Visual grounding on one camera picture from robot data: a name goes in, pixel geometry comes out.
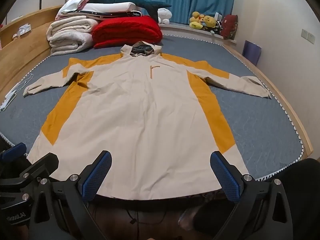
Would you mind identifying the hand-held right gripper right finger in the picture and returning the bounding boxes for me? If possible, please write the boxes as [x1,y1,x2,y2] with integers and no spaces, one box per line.
[210,151,295,240]

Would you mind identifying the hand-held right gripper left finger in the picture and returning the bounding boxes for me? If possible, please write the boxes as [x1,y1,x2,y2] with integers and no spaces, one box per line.
[29,150,112,240]

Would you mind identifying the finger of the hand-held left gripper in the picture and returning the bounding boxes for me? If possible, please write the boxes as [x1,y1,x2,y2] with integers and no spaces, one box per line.
[0,142,27,166]
[0,153,60,193]

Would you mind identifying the beige and orange hooded jacket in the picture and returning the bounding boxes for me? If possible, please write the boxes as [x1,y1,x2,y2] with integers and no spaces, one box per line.
[23,41,273,202]

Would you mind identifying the white and pink clothes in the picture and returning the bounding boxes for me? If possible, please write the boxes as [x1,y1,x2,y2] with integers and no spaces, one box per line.
[55,0,92,20]

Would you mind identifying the blue-grey quilted mattress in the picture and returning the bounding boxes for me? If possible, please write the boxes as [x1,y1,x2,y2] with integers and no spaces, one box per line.
[0,34,304,180]

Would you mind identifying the person's black trouser leg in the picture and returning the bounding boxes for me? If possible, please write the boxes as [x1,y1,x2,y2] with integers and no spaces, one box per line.
[194,158,320,240]

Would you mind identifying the tissue box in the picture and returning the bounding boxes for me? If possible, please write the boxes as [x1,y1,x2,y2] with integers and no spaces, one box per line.
[18,23,32,34]

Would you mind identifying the purple box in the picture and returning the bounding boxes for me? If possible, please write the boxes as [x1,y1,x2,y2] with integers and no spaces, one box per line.
[242,40,262,65]

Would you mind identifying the white folded duvet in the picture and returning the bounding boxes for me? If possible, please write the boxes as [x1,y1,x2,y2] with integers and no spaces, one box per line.
[47,15,99,56]

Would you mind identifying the red patterned cushion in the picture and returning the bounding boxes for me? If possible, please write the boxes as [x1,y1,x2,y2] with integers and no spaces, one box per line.
[220,14,238,40]

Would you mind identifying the red folded blanket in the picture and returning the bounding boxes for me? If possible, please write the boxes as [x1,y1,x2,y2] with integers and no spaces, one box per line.
[92,16,163,49]

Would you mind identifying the white wardrobe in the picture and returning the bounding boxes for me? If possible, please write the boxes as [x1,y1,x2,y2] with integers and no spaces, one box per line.
[4,0,52,23]

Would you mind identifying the grey window ledge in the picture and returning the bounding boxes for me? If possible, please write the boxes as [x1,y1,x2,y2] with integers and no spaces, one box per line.
[159,22,237,41]

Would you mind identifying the dark dotted folded cloth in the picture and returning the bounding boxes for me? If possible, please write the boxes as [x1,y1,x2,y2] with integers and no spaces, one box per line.
[79,10,143,21]

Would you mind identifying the white plush toy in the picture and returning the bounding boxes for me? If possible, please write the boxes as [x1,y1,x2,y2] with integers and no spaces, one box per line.
[157,7,172,24]

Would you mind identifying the black cable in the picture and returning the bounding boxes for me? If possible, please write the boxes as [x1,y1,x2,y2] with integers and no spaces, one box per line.
[124,202,171,226]

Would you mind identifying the wooden bed frame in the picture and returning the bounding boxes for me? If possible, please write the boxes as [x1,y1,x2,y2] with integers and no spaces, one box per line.
[0,6,314,160]

